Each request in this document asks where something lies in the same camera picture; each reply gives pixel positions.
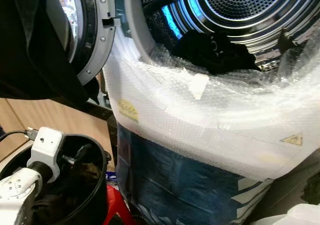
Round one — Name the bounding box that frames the black cloth draped over door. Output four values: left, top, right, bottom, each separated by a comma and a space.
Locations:
0, 0, 101, 106

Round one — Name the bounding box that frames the wooden cabinet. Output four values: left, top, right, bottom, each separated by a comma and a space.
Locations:
0, 97, 116, 161

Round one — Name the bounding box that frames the grey round washer door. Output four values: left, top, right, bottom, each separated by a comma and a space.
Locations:
47, 0, 118, 86

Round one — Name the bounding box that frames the steel perforated washer drum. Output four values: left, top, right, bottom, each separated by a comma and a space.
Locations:
140, 0, 320, 68

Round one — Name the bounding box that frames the small black box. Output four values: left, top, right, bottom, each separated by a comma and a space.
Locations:
302, 172, 320, 203

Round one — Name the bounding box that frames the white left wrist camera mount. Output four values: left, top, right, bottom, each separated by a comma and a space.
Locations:
27, 126, 66, 183

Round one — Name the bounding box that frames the black plastic bucket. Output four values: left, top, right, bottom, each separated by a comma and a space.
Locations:
0, 133, 112, 225

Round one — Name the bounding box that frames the white plastic wrapped object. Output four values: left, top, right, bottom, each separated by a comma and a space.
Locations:
247, 203, 320, 225

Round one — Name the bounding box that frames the bubble-wrapped white washing machine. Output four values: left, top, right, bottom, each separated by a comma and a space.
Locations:
102, 0, 320, 225

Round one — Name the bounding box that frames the yellow triangle warning sticker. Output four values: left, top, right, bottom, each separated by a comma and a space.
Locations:
281, 133, 304, 146

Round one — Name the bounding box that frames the red plastic stool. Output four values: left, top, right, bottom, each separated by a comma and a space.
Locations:
102, 184, 135, 225

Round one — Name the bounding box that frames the black crumpled garment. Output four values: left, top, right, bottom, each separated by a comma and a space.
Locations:
172, 29, 260, 76

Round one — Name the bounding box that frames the black drum paddle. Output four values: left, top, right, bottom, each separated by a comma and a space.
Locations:
276, 27, 297, 53
142, 0, 178, 18

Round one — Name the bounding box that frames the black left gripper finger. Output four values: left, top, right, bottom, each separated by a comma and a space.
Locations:
74, 142, 95, 166

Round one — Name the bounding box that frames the white tape piece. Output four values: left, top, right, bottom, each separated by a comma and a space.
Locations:
189, 74, 210, 100

